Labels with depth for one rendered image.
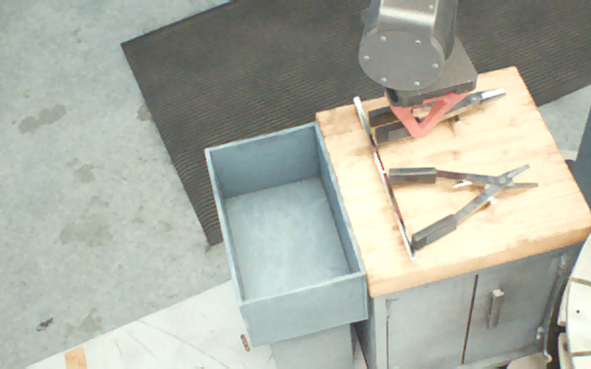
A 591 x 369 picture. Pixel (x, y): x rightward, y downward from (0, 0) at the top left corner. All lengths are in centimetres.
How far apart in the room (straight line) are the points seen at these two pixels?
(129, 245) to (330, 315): 134
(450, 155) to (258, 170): 19
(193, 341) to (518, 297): 39
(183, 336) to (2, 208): 127
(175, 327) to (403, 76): 54
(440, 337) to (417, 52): 38
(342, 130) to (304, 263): 13
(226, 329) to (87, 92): 146
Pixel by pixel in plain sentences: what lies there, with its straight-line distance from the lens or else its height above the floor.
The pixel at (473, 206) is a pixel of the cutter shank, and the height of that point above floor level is 109.
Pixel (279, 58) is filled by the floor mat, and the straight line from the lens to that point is 232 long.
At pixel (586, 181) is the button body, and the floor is 89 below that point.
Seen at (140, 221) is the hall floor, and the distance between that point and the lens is 209.
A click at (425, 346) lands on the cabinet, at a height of 89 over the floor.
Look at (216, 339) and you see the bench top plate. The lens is 101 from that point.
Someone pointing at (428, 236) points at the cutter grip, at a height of 109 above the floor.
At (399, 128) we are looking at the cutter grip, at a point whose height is 110.
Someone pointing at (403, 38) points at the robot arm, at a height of 129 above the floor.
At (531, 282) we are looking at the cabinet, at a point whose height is 97.
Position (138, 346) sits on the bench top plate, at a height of 78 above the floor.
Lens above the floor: 168
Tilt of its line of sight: 55 degrees down
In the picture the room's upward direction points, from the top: 9 degrees counter-clockwise
